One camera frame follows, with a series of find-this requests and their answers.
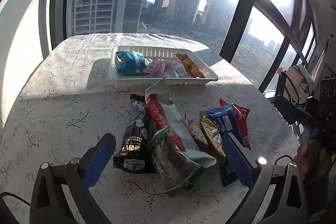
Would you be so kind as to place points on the floral tablecloth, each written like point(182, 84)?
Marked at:
point(70, 103)

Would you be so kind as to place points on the blue snack bag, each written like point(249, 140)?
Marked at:
point(132, 63)

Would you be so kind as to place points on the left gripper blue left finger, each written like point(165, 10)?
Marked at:
point(96, 159)

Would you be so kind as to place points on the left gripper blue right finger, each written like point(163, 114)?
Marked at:
point(240, 158)

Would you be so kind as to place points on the small floral snack packet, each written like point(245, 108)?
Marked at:
point(196, 133)

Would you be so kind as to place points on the black gold snack packet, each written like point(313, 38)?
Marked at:
point(134, 156)

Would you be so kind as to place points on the orange snack stick packet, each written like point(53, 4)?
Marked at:
point(191, 68)

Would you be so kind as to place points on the white plastic tray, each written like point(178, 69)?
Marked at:
point(164, 54)

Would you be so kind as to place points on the gold snack bag red circle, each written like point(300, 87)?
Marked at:
point(213, 141)

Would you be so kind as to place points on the dark blue Tipo snack packet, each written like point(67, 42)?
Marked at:
point(224, 119)

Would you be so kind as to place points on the red white long snack packet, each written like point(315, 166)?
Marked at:
point(164, 113)

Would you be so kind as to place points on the clear pink snack packet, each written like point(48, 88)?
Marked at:
point(175, 69)

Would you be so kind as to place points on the person's right hand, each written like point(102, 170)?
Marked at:
point(313, 161)

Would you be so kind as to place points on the cluttered black rack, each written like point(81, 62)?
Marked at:
point(295, 96)

